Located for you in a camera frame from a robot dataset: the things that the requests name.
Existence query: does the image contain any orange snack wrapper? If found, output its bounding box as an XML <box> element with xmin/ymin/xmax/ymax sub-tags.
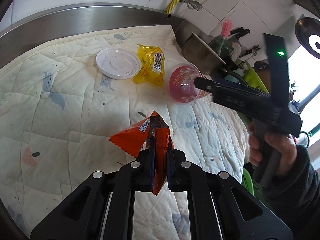
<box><xmin>110</xmin><ymin>111</ymin><xmax>173</xmax><ymax>195</ymax></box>

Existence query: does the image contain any red cartoon plastic cup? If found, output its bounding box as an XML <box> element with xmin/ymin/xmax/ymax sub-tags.
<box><xmin>164</xmin><ymin>62</ymin><xmax>209</xmax><ymax>105</ymax></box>

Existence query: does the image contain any yellow snack wrapper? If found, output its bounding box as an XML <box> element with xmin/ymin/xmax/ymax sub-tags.
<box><xmin>133</xmin><ymin>44</ymin><xmax>165</xmax><ymax>87</ymax></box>

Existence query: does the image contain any white plastic lid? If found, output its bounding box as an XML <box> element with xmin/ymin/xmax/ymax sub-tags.
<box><xmin>95</xmin><ymin>47</ymin><xmax>142</xmax><ymax>80</ymax></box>

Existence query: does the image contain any dark sleeve right forearm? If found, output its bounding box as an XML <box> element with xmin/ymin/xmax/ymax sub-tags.
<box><xmin>263</xmin><ymin>145</ymin><xmax>320</xmax><ymax>239</ymax></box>

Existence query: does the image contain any green trash basket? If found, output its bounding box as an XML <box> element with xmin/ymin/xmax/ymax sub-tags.
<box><xmin>241</xmin><ymin>168</ymin><xmax>254</xmax><ymax>194</ymax></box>

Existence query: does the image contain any person's right hand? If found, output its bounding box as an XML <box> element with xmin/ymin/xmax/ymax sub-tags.
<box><xmin>247</xmin><ymin>121</ymin><xmax>298</xmax><ymax>177</ymax></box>

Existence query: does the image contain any enamel pot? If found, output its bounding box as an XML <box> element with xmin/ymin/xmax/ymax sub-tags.
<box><xmin>182</xmin><ymin>33</ymin><xmax>226</xmax><ymax>75</ymax></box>

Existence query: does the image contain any green dish rack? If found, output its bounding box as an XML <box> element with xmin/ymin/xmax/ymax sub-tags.
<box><xmin>242</xmin><ymin>61</ymin><xmax>268</xmax><ymax>93</ymax></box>

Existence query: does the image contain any green utensil holder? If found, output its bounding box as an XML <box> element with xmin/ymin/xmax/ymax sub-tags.
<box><xmin>209</xmin><ymin>35</ymin><xmax>234</xmax><ymax>60</ymax></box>

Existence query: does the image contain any pink bottle brush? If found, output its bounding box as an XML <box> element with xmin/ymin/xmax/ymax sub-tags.
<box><xmin>221</xmin><ymin>20</ymin><xmax>233</xmax><ymax>38</ymax></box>

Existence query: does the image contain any white quilted cloth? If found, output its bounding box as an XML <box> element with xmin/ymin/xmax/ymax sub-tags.
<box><xmin>1</xmin><ymin>25</ymin><xmax>249</xmax><ymax>235</ymax></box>

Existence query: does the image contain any black handled knife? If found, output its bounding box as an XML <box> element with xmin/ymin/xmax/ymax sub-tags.
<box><xmin>230</xmin><ymin>27</ymin><xmax>251</xmax><ymax>40</ymax></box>

